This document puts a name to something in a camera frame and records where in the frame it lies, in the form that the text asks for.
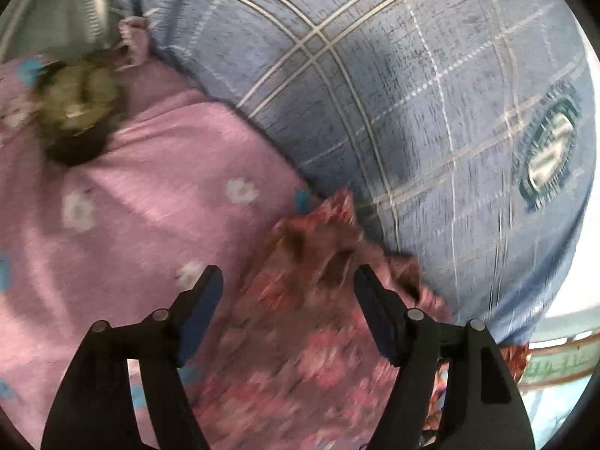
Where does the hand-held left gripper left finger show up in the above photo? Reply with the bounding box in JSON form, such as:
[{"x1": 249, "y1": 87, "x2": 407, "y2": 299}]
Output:
[{"x1": 41, "y1": 265, "x2": 225, "y2": 450}]

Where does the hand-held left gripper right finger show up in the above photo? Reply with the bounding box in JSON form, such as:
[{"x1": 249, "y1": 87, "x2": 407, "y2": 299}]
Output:
[{"x1": 354, "y1": 264, "x2": 535, "y2": 450}]

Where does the dark pink floral garment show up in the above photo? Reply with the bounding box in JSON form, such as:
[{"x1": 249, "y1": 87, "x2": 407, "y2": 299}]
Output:
[{"x1": 187, "y1": 187, "x2": 530, "y2": 450}]

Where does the purple flowered blanket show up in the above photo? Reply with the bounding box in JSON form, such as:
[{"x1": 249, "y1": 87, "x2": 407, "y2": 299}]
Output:
[{"x1": 0, "y1": 16, "x2": 324, "y2": 450}]

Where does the green striped mat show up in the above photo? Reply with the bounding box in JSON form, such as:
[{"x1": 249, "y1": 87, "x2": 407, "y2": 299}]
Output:
[{"x1": 520, "y1": 333, "x2": 591, "y2": 390}]

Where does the blue plaid quilt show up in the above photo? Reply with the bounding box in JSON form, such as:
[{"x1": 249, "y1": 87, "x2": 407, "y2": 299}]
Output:
[{"x1": 115, "y1": 0, "x2": 596, "y2": 343}]

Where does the camouflage cloth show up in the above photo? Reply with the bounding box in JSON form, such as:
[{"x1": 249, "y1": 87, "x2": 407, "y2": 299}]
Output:
[{"x1": 33, "y1": 54, "x2": 127, "y2": 167}]

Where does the pale green ribbed cloth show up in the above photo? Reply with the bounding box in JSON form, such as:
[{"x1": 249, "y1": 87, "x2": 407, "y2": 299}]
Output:
[{"x1": 0, "y1": 0, "x2": 123, "y2": 62}]

